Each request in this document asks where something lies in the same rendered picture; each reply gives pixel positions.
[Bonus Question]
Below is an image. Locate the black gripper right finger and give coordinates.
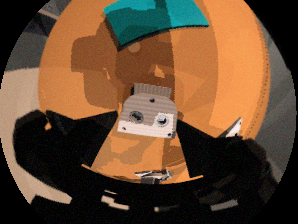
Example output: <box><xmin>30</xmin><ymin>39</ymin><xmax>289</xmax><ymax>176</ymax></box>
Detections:
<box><xmin>176</xmin><ymin>120</ymin><xmax>242</xmax><ymax>179</ymax></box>

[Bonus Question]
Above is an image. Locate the teal flat rectangular plate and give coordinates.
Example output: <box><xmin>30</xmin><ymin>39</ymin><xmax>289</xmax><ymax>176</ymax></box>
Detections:
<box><xmin>102</xmin><ymin>0</ymin><xmax>210</xmax><ymax>47</ymax></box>

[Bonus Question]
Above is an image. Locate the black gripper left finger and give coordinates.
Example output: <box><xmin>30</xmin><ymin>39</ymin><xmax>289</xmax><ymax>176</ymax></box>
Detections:
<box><xmin>45</xmin><ymin>109</ymin><xmax>118</xmax><ymax>168</ymax></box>

